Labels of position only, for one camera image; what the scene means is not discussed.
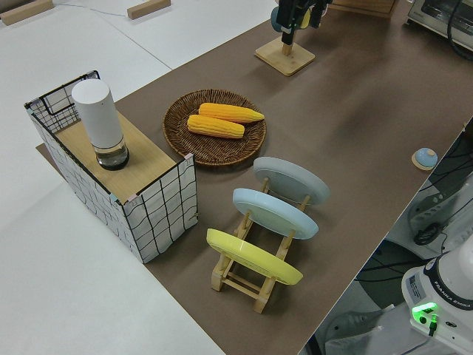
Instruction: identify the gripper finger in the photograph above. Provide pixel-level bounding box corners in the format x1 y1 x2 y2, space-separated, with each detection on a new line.
309 0 329 30
277 0 308 46

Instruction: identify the dark teal mug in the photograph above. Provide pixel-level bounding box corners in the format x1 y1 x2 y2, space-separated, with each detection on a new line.
270 6 313 33

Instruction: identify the wooden mug tree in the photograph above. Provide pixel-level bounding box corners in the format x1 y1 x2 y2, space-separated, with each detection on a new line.
253 31 316 78

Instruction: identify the wooden cabinet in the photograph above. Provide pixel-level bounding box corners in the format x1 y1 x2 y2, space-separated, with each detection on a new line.
327 0 401 20

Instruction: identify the brown table mat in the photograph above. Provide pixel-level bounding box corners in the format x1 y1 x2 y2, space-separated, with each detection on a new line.
35 0 473 355

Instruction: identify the yellow corn cob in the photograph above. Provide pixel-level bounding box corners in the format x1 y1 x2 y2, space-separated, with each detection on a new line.
198 102 266 124
186 114 246 140

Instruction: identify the white toaster oven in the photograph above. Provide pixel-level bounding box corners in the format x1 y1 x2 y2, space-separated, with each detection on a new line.
404 0 473 41

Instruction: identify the wooden block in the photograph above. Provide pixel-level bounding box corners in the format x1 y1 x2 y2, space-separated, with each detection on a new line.
0 0 55 27
126 0 172 20

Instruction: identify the round wicker basket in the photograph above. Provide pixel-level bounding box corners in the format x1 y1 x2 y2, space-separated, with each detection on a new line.
162 88 268 166

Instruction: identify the grey plate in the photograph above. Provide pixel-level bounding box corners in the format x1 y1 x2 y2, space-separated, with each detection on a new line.
252 156 331 207

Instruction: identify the blue bell with wooden base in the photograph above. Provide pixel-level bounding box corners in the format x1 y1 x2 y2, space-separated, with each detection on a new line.
411 147 439 171

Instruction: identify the light blue plate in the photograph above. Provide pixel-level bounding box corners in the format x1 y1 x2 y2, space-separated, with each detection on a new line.
231 187 320 242

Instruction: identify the white cylinder with dark base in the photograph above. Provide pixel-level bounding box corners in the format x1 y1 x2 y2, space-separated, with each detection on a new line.
71 80 131 172

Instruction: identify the yellow plate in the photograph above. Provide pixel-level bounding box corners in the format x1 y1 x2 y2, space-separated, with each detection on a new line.
205 228 304 287

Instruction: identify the wooden plate rack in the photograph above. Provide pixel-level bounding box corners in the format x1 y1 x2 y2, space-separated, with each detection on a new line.
211 176 312 315

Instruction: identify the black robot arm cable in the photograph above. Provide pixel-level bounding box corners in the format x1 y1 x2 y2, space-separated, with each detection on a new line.
446 0 473 62

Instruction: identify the wire grid box with wooden shelf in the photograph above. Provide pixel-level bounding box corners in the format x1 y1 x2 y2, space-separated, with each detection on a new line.
24 70 200 265

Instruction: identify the black coiled cable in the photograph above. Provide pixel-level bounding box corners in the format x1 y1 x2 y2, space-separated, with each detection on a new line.
412 224 445 246

